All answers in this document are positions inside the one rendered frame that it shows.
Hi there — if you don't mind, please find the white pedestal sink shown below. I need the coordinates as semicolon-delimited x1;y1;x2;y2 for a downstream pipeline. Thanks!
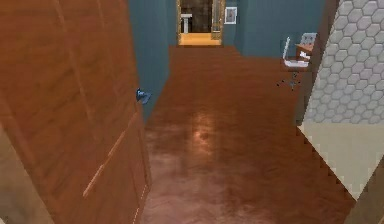
180;13;194;35

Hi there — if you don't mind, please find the blue door handle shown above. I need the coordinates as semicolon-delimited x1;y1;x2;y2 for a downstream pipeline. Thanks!
135;87;153;105

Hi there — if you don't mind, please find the golden door frame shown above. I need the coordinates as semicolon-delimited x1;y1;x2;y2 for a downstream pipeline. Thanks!
176;0;226;46

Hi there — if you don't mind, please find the brown wooden room door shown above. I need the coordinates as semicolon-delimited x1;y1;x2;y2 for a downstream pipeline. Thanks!
0;0;153;224

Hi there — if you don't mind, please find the white office chair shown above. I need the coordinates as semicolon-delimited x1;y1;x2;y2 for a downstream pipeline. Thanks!
275;35;310;92

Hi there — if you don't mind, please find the brown wooden desk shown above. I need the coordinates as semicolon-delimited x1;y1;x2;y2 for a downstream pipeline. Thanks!
294;43;315;64

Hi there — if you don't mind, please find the white framed wall picture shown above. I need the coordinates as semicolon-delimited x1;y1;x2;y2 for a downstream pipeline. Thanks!
223;6;239;26

